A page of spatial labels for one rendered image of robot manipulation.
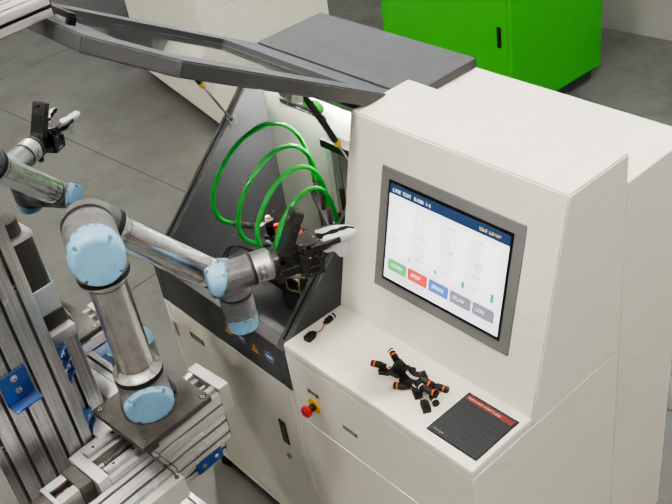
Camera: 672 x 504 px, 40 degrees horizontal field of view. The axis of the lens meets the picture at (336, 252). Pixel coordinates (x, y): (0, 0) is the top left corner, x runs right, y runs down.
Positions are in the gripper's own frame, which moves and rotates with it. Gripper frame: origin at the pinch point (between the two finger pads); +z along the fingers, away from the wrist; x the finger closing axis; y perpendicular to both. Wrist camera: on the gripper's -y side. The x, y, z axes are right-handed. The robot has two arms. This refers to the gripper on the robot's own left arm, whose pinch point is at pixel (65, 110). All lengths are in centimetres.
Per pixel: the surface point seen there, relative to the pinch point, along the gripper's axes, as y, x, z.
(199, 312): 54, 49, -21
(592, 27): 89, 150, 314
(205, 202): 33, 41, 9
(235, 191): 34, 47, 19
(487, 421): 28, 147, -64
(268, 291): 54, 67, -5
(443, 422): 29, 137, -66
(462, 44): 91, 80, 273
